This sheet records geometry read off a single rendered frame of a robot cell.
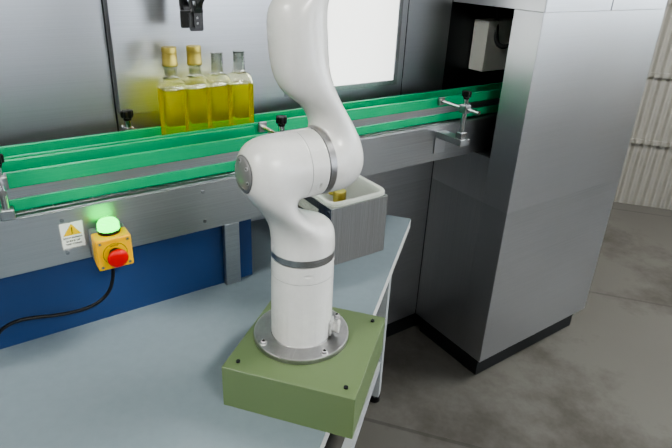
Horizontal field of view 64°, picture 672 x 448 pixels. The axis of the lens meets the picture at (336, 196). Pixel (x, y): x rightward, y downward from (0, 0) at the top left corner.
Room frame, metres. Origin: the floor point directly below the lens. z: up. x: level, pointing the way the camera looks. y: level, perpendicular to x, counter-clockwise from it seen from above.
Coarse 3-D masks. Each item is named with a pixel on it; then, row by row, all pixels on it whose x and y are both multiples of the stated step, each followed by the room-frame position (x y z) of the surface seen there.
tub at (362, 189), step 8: (360, 176) 1.33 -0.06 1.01; (352, 184) 1.34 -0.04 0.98; (360, 184) 1.31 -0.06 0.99; (368, 184) 1.29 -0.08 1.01; (376, 184) 1.28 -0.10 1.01; (352, 192) 1.34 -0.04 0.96; (360, 192) 1.31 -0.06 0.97; (368, 192) 1.28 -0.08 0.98; (376, 192) 1.23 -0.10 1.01; (384, 192) 1.24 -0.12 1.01; (320, 200) 1.18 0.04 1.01; (328, 200) 1.17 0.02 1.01; (344, 200) 1.17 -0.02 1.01; (352, 200) 1.17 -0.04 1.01; (360, 200) 1.19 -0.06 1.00
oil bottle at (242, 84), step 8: (232, 72) 1.37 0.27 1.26; (240, 72) 1.36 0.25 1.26; (232, 80) 1.35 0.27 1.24; (240, 80) 1.35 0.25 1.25; (248, 80) 1.36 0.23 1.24; (232, 88) 1.35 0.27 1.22; (240, 88) 1.35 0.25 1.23; (248, 88) 1.36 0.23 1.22; (240, 96) 1.35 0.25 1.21; (248, 96) 1.36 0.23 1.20; (240, 104) 1.35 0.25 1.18; (248, 104) 1.36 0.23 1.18; (240, 112) 1.35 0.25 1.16; (248, 112) 1.36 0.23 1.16; (240, 120) 1.35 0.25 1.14; (248, 120) 1.36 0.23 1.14
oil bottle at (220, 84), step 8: (208, 80) 1.33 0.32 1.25; (216, 80) 1.32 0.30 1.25; (224, 80) 1.33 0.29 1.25; (216, 88) 1.31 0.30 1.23; (224, 88) 1.33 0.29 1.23; (216, 96) 1.31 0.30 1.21; (224, 96) 1.32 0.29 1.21; (232, 96) 1.34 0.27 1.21; (216, 104) 1.31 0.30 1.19; (224, 104) 1.32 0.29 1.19; (232, 104) 1.34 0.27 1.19; (216, 112) 1.31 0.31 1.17; (224, 112) 1.32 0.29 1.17; (232, 112) 1.34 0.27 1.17; (216, 120) 1.31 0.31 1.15; (224, 120) 1.32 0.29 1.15; (232, 120) 1.34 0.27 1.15
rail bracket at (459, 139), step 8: (464, 96) 1.63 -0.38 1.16; (440, 104) 1.72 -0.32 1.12; (448, 104) 1.69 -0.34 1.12; (456, 104) 1.67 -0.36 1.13; (464, 104) 1.64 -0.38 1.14; (464, 112) 1.63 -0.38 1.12; (472, 112) 1.61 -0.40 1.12; (480, 112) 1.60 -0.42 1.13; (464, 120) 1.63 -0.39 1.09; (464, 128) 1.64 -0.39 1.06; (440, 136) 1.69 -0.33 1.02; (448, 136) 1.66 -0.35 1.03; (456, 136) 1.64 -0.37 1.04; (464, 136) 1.63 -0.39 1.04; (440, 144) 1.71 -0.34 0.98; (456, 144) 1.63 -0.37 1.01; (464, 144) 1.63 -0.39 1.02
